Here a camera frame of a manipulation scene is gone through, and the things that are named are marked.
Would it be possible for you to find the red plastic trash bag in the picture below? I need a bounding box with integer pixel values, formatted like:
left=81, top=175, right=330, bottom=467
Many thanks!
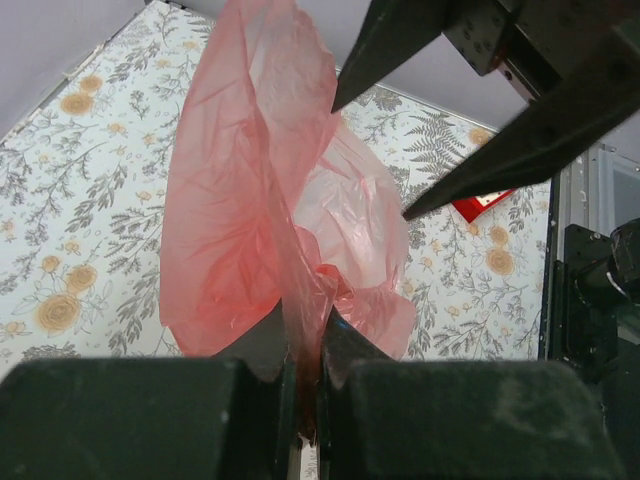
left=159, top=1, right=416, bottom=437

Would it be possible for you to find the red white toy block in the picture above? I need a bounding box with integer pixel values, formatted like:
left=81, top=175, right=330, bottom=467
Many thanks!
left=452, top=189, right=515, bottom=223

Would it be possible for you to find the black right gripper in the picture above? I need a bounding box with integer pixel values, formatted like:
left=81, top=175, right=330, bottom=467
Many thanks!
left=332, top=0, right=639, bottom=221

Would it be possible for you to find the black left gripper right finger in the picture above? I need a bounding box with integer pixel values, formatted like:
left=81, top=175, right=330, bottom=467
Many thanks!
left=319, top=313, right=626, bottom=479

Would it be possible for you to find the aluminium frame rail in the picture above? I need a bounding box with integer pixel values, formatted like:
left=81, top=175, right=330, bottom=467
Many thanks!
left=551, top=143, right=639, bottom=235

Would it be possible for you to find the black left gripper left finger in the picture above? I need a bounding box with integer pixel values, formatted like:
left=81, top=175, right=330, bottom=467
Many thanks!
left=1, top=308, right=295, bottom=479

